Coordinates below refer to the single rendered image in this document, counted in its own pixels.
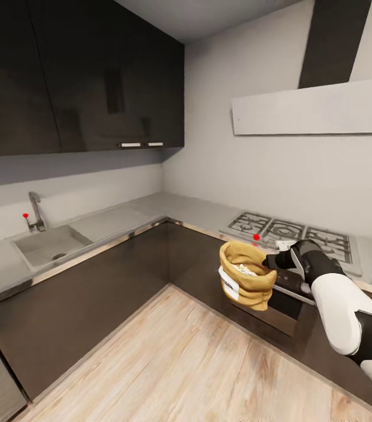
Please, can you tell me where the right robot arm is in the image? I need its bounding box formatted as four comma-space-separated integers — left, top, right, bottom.
262, 240, 372, 380

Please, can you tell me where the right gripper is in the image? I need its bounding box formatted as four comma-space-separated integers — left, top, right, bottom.
262, 250, 295, 269

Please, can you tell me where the popcorn bag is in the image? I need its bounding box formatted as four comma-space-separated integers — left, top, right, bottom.
219, 241, 277, 311

